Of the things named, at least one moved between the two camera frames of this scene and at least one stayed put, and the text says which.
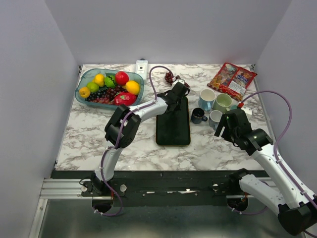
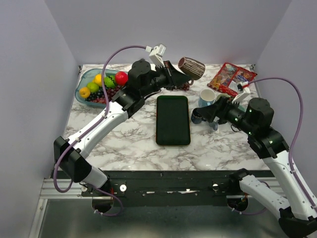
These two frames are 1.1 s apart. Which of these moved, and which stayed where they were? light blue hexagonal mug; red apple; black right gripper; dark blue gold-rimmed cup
Moved: black right gripper
Stayed: red apple; dark blue gold-rimmed cup; light blue hexagonal mug
